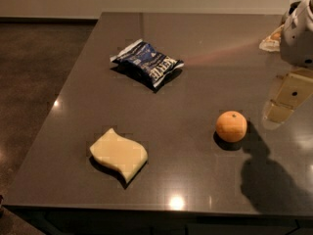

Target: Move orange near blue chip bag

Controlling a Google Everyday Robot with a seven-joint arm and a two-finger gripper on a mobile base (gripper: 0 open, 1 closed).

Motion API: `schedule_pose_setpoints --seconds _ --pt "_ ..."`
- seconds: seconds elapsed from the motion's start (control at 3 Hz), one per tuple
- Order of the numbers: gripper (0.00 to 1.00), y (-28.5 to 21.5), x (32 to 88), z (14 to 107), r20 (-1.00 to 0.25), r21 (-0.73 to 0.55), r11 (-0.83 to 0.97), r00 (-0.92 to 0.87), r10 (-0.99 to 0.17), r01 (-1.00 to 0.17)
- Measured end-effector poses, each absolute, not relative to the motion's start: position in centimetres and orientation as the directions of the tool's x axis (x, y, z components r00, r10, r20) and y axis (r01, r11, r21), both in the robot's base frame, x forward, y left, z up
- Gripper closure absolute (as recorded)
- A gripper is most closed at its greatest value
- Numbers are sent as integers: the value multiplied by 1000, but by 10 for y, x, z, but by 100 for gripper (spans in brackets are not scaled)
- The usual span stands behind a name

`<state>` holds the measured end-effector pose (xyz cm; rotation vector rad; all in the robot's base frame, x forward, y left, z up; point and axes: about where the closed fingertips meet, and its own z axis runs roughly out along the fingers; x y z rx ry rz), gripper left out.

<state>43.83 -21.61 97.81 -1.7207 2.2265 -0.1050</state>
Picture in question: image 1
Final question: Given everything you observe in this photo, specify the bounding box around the snack package at table edge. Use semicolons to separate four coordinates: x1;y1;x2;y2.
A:
259;25;284;52

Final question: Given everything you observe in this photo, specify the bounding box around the blue chip bag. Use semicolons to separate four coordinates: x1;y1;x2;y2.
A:
110;39;184;89

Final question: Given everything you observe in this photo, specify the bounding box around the orange fruit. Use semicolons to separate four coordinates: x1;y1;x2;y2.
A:
215;111;247;143

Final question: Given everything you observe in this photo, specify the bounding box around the yellow wavy sponge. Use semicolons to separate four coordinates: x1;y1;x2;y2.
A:
90;128;148;183

